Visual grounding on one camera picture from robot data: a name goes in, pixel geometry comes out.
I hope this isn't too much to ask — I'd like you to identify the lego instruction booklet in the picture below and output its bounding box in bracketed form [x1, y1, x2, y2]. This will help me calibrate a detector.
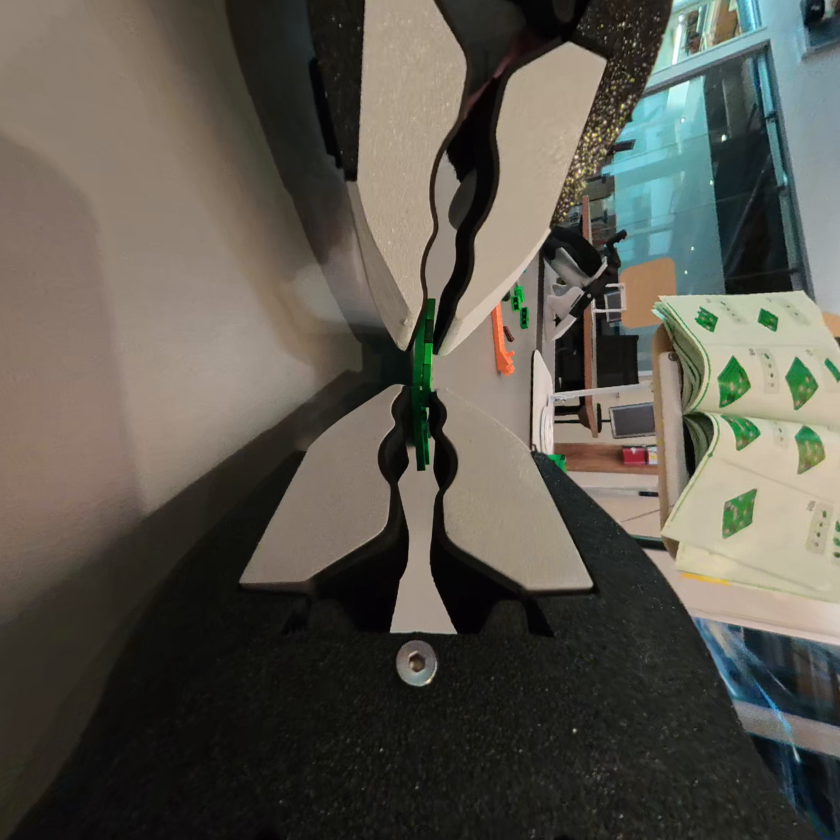
[651, 290, 840, 603]

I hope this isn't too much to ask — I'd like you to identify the glass window wall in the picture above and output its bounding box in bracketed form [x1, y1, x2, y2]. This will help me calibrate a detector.
[610, 39, 815, 296]

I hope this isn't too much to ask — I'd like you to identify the black and white office chair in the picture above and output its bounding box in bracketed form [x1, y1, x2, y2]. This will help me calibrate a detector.
[543, 226, 628, 342]

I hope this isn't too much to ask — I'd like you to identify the brown pin board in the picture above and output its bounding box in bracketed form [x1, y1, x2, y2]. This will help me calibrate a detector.
[619, 257, 677, 329]

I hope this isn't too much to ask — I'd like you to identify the computer monitor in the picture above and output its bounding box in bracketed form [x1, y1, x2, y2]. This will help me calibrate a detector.
[608, 402, 657, 440]

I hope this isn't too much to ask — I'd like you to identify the orange brick separator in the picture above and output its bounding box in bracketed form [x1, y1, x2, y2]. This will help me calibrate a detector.
[490, 306, 517, 375]

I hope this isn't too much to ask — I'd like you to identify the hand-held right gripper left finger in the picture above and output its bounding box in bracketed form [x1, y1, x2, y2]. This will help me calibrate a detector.
[238, 384, 409, 590]

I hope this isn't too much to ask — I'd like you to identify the wooden book rest board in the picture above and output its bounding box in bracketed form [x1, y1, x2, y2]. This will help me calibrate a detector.
[651, 325, 691, 559]

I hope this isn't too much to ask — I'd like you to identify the green lego plate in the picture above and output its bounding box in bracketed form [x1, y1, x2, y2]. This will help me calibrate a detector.
[409, 298, 439, 473]

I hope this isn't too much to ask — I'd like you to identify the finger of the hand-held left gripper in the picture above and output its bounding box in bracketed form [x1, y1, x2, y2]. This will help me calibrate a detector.
[346, 0, 471, 350]
[435, 39, 609, 357]

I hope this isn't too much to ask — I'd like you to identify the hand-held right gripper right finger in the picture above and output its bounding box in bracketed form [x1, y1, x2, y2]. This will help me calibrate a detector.
[430, 387, 596, 598]

